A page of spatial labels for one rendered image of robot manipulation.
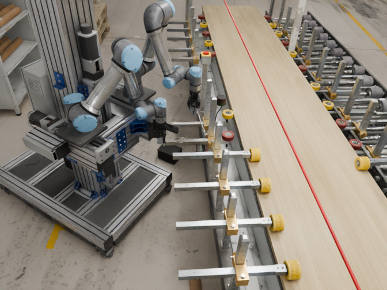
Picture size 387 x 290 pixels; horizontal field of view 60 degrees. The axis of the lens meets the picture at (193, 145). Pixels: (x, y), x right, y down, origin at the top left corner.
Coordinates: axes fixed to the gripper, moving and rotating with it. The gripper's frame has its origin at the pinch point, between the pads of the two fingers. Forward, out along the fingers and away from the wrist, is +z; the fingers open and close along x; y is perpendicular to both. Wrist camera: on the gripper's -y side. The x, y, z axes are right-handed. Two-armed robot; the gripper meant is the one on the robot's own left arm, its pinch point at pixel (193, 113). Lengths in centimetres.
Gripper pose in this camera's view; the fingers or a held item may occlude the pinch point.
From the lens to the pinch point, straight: 236.3
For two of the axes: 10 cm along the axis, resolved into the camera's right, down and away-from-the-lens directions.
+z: -0.4, 7.6, 6.4
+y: 0.8, 6.4, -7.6
